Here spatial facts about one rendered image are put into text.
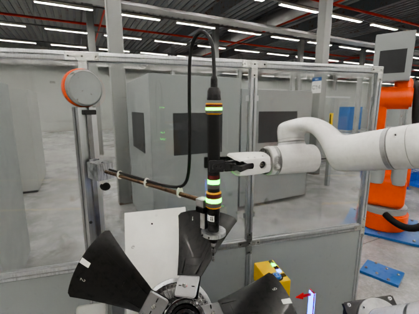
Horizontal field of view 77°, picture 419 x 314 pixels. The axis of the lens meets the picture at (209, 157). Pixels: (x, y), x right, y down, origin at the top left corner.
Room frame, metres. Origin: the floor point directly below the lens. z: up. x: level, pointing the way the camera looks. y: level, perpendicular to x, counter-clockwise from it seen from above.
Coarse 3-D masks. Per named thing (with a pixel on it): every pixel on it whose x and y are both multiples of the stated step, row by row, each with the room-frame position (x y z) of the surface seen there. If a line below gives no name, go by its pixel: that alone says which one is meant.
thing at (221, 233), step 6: (198, 198) 0.72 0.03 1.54; (198, 204) 0.71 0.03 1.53; (204, 204) 0.70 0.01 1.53; (198, 210) 0.71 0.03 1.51; (204, 210) 0.70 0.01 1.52; (204, 216) 0.70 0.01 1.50; (204, 222) 0.70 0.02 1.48; (204, 228) 0.70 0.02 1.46; (222, 228) 0.71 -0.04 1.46; (204, 234) 0.67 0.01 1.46; (210, 234) 0.67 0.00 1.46; (216, 234) 0.67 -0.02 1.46; (222, 234) 0.67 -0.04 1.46
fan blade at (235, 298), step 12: (264, 276) 0.84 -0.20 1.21; (252, 288) 0.79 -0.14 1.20; (264, 288) 0.79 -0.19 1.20; (228, 300) 0.74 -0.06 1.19; (240, 300) 0.74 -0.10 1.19; (252, 300) 0.74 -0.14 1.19; (264, 300) 0.74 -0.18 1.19; (276, 300) 0.75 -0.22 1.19; (228, 312) 0.70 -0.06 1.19; (240, 312) 0.70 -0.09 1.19; (252, 312) 0.70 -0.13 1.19; (264, 312) 0.70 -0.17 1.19; (276, 312) 0.71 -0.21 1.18; (288, 312) 0.71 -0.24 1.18
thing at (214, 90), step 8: (216, 80) 0.69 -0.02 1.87; (208, 88) 0.69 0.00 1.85; (216, 88) 0.68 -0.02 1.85; (208, 96) 0.69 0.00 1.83; (216, 96) 0.68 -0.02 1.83; (208, 216) 0.69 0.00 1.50; (216, 216) 0.68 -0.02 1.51; (208, 224) 0.69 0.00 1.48; (216, 224) 0.68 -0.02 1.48; (216, 240) 0.69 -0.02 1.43
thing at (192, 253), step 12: (180, 216) 0.93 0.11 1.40; (228, 216) 0.87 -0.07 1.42; (180, 228) 0.90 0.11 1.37; (192, 228) 0.88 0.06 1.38; (228, 228) 0.83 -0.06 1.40; (180, 240) 0.86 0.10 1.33; (192, 240) 0.84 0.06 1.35; (204, 240) 0.82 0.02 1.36; (180, 252) 0.83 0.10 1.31; (192, 252) 0.80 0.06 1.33; (204, 252) 0.78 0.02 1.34; (180, 264) 0.80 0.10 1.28; (192, 264) 0.77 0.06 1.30; (204, 264) 0.75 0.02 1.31
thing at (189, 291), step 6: (180, 276) 0.77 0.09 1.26; (186, 276) 0.76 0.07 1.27; (192, 276) 0.75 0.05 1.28; (198, 276) 0.73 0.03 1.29; (180, 282) 0.76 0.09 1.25; (186, 282) 0.74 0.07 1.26; (192, 282) 0.73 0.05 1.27; (198, 282) 0.72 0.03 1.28; (180, 288) 0.74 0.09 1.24; (186, 288) 0.73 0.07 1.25; (192, 288) 0.71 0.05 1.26; (180, 294) 0.72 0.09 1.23; (186, 294) 0.71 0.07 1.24; (192, 294) 0.70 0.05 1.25
